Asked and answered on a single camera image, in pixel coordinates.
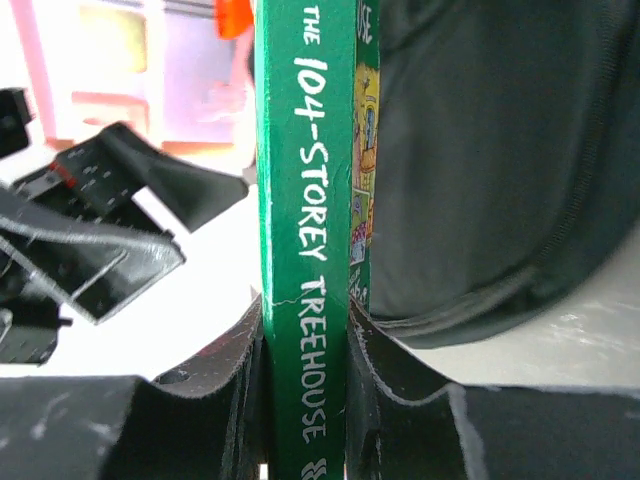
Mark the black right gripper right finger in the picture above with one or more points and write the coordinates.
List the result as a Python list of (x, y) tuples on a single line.
[(404, 419)]

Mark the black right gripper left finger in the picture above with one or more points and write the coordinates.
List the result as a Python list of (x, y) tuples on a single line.
[(205, 426)]

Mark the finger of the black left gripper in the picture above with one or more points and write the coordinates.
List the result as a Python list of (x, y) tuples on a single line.
[(107, 170)]

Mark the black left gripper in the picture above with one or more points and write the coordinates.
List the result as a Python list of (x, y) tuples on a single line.
[(47, 259)]

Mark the black student backpack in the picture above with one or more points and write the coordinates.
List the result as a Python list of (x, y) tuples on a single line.
[(508, 160)]

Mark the orange bowl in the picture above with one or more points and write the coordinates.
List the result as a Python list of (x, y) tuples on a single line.
[(232, 17)]

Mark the pink three-tier shelf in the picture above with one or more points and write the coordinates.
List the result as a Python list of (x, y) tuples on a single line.
[(157, 66)]

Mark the green puzzle book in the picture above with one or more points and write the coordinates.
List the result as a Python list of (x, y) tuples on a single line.
[(317, 79)]

